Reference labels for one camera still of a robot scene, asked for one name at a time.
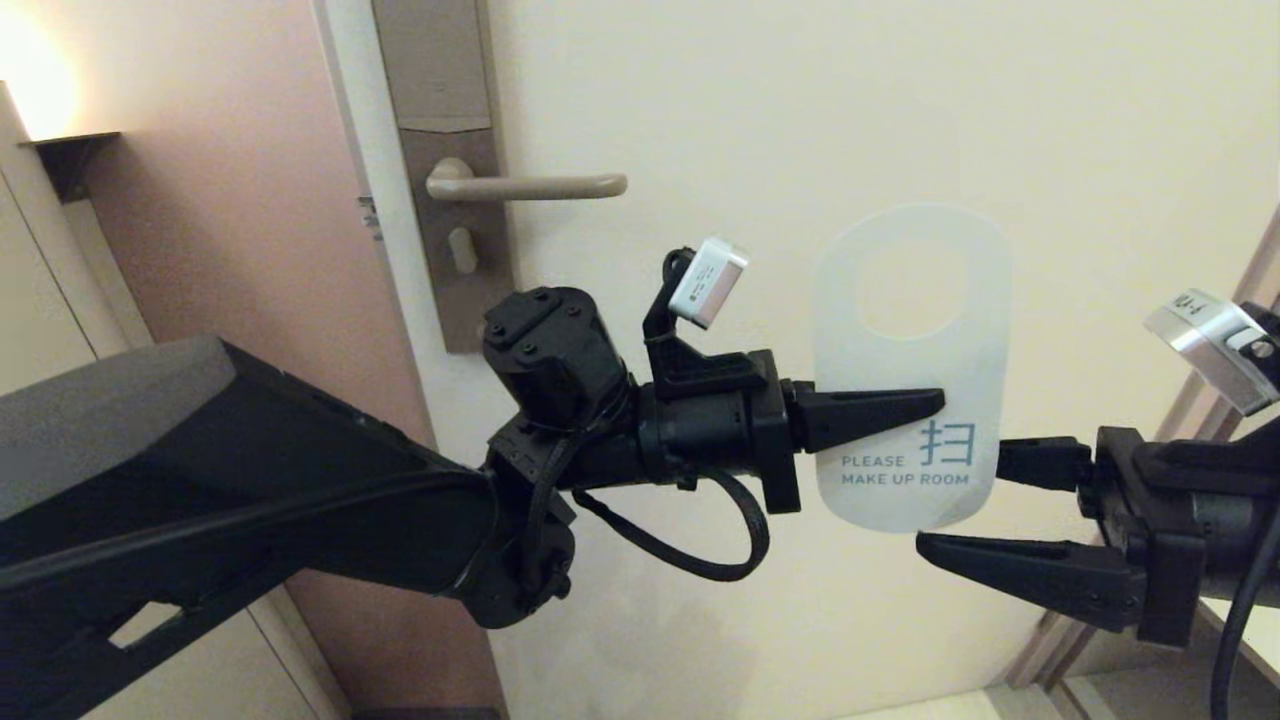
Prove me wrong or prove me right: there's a beige metal door handle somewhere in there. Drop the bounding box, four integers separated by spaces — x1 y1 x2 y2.
427 158 629 203

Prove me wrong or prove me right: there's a white room door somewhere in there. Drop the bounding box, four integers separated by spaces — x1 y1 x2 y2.
315 0 1280 720

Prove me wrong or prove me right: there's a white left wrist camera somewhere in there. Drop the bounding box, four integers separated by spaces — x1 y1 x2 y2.
668 238 749 329

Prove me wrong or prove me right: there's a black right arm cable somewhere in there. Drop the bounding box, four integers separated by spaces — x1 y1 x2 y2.
1210 505 1280 720

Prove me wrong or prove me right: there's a blue door hanger sign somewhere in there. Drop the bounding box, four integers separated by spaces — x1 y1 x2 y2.
812 205 1011 533

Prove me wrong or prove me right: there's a white shelf board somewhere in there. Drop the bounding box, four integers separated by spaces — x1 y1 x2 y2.
1195 598 1280 691

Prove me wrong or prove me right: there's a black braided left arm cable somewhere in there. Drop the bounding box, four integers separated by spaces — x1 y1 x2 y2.
575 470 771 583

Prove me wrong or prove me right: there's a wall lamp with shelf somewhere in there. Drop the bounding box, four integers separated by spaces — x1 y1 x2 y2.
20 132 121 201

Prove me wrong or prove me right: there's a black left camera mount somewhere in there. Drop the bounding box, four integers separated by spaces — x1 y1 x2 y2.
643 248 771 401

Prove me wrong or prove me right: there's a brown metal lock plate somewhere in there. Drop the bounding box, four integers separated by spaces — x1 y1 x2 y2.
372 0 516 354

